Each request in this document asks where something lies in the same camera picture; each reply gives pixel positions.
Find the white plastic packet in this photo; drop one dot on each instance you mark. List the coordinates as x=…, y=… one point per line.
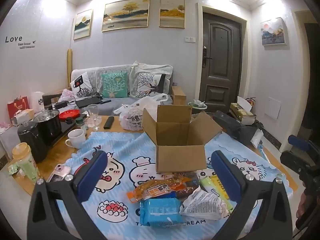
x=257, y=138

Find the white paper bag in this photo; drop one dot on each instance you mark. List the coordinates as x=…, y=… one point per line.
x=37, y=101

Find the red gift bag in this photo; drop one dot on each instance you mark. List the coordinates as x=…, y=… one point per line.
x=17, y=106

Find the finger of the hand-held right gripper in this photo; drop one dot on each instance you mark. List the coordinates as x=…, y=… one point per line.
x=297, y=140
x=292, y=158

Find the large white tree pillow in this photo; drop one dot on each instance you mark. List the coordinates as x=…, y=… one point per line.
x=145, y=85

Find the blue cartoon printed cloth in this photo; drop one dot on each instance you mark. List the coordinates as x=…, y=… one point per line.
x=125, y=150

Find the grey sofa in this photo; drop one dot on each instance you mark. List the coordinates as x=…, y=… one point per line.
x=117, y=103

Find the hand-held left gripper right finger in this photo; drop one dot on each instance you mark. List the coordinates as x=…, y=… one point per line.
x=225, y=177

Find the black wall lettering decal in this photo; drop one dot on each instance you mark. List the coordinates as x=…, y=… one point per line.
x=13, y=39

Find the black remote control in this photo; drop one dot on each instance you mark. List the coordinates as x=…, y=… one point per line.
x=109, y=122

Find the teal tree pillow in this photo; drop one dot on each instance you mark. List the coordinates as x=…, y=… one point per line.
x=115, y=85

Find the black power adapter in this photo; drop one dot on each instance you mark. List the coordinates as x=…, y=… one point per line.
x=61, y=104

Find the wide framed tree painting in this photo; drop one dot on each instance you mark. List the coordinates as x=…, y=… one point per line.
x=126, y=15

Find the dark grey door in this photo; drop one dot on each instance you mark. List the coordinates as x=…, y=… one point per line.
x=222, y=60

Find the black tea stove tray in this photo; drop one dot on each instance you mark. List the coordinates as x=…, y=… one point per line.
x=67, y=126

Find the black pot with steel lid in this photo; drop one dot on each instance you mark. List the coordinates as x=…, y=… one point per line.
x=50, y=127

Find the blue snack packet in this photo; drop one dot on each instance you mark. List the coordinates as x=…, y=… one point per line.
x=161, y=212

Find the glass jar green lid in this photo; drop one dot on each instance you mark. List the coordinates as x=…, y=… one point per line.
x=80, y=123

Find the white mug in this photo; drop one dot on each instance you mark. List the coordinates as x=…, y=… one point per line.
x=76, y=138

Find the white wall panel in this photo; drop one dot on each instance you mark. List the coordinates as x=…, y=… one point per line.
x=274, y=108

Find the brown cardboard box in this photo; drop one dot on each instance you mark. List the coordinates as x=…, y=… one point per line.
x=180, y=157

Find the small white tree pillow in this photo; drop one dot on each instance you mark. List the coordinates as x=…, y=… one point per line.
x=81, y=85

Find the black plastic parcel bag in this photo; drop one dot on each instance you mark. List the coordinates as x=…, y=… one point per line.
x=235, y=127

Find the unframed mountain canvas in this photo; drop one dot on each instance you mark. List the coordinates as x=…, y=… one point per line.
x=273, y=31

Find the black electric kettle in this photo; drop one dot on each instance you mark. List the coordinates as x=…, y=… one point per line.
x=31, y=142

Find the black laptop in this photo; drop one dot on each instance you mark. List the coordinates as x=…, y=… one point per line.
x=88, y=102

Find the light green snack packet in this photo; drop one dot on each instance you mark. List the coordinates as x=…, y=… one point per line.
x=206, y=183

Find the pink smartphone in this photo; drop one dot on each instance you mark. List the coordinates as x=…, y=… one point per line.
x=60, y=172

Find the wooden pole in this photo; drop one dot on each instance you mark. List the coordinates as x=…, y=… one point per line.
x=69, y=67

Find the white light switch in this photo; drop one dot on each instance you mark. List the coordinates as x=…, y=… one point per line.
x=190, y=39

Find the orange sausage snack packet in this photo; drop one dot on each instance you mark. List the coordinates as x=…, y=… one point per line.
x=160, y=187

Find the red fire extinguisher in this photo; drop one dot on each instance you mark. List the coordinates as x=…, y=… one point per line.
x=250, y=103

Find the white plastic bag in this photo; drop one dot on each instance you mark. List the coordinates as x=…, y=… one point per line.
x=132, y=120

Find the green drink cup yellow lid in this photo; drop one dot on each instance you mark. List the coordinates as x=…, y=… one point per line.
x=26, y=163

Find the wooden side table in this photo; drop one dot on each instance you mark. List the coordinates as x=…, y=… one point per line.
x=178, y=95

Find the small framed mountain painting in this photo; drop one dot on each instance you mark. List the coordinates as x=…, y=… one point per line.
x=83, y=24

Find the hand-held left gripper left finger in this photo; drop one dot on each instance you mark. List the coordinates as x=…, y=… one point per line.
x=92, y=177

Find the narrow framed tree painting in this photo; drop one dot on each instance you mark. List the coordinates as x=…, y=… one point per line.
x=172, y=12

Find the green trash bin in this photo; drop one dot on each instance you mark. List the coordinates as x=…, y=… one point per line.
x=197, y=107

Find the stack of boxes with paper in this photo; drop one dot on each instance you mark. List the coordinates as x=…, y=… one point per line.
x=242, y=113

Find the white carry box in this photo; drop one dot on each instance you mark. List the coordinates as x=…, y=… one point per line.
x=23, y=116

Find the person's right hand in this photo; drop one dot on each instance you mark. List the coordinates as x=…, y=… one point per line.
x=303, y=201

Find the white printed snack packet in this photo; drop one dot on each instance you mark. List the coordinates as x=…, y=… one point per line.
x=202, y=203

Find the pink cloth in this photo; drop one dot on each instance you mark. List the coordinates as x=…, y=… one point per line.
x=67, y=93

